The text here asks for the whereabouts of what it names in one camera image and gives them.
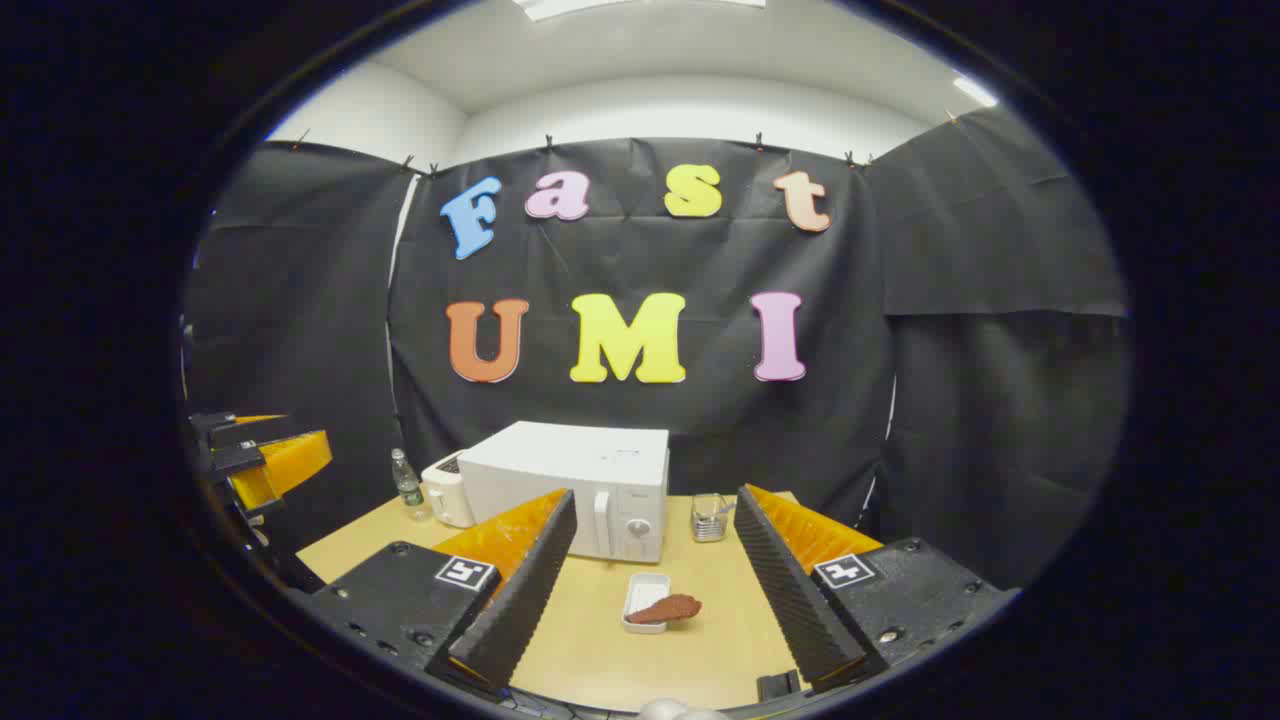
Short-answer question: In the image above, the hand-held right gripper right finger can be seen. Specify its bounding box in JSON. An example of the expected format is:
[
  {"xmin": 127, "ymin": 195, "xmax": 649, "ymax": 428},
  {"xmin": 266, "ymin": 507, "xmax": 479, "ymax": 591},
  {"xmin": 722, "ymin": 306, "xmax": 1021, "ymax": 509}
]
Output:
[{"xmin": 733, "ymin": 484, "xmax": 1021, "ymax": 696}]

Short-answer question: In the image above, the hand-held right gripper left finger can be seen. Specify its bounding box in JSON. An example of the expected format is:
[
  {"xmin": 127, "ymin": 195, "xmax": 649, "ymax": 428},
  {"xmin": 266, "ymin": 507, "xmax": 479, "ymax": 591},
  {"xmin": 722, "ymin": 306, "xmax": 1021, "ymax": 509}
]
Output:
[{"xmin": 305, "ymin": 488, "xmax": 579, "ymax": 696}]

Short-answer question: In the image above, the brown meat piece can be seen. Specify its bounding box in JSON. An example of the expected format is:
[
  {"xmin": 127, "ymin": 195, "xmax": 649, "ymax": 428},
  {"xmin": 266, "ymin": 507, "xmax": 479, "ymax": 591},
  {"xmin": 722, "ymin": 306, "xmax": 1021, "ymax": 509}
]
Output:
[{"xmin": 627, "ymin": 594, "xmax": 703, "ymax": 626}]

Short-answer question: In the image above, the white microwave oven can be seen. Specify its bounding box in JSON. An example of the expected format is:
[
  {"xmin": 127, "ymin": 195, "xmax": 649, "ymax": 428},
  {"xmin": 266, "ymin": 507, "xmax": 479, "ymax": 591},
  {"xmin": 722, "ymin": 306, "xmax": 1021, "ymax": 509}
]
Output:
[{"xmin": 458, "ymin": 420, "xmax": 671, "ymax": 563}]

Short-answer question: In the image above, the metal mesh cup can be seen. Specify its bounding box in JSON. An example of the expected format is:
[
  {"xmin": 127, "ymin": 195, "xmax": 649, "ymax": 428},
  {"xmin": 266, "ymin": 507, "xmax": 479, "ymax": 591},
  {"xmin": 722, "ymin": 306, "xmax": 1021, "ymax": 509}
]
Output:
[{"xmin": 691, "ymin": 493, "xmax": 737, "ymax": 543}]

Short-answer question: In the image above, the clear plastic water bottle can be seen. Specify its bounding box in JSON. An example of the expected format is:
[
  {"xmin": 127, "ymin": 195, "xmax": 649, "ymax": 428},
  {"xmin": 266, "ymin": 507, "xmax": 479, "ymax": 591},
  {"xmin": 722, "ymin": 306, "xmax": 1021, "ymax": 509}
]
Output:
[{"xmin": 390, "ymin": 448, "xmax": 429, "ymax": 521}]

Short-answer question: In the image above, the white rectangular tray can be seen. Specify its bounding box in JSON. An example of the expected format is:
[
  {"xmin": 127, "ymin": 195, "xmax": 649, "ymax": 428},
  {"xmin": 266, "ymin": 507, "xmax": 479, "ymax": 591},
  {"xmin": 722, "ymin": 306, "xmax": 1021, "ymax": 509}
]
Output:
[{"xmin": 621, "ymin": 572, "xmax": 672, "ymax": 635}]

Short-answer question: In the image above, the white toaster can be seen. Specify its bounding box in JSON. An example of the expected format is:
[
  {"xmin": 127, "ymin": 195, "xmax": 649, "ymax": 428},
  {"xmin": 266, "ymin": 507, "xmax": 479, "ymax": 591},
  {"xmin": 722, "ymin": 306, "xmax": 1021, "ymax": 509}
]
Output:
[{"xmin": 421, "ymin": 450, "xmax": 476, "ymax": 529}]

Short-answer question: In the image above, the long ceiling light panel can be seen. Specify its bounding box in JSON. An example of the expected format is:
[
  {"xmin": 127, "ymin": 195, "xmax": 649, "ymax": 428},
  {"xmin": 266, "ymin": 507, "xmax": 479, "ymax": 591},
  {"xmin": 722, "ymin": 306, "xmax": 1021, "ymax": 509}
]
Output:
[{"xmin": 515, "ymin": 0, "xmax": 766, "ymax": 21}]

